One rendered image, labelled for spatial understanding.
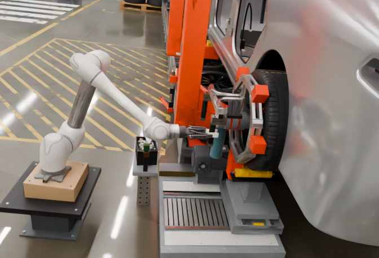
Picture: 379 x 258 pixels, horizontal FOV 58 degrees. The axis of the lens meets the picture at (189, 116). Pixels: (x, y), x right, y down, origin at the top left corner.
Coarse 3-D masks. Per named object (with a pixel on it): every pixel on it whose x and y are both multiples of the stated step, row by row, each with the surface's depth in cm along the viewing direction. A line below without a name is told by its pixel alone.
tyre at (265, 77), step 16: (256, 80) 220; (272, 80) 203; (272, 96) 196; (288, 96) 197; (272, 112) 194; (288, 112) 194; (272, 128) 193; (240, 144) 247; (272, 144) 196; (256, 160) 211; (272, 160) 203
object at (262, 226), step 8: (224, 184) 276; (224, 192) 267; (224, 200) 259; (232, 208) 251; (232, 216) 243; (232, 224) 234; (240, 224) 234; (248, 224) 238; (256, 224) 234; (264, 224) 240; (272, 224) 237; (280, 224) 241; (232, 232) 235; (240, 232) 236; (248, 232) 237; (256, 232) 237; (264, 232) 238; (272, 232) 239; (280, 232) 240
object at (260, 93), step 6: (258, 84) 194; (252, 90) 199; (258, 90) 193; (264, 90) 193; (252, 96) 198; (258, 96) 193; (264, 96) 193; (252, 102) 198; (258, 102) 198; (264, 102) 198
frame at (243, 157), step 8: (240, 80) 224; (248, 80) 212; (240, 88) 239; (248, 88) 206; (256, 120) 196; (256, 128) 202; (232, 136) 244; (248, 136) 202; (232, 144) 240; (248, 144) 201; (232, 152) 236; (240, 152) 232; (248, 152) 204; (240, 160) 216; (248, 160) 216
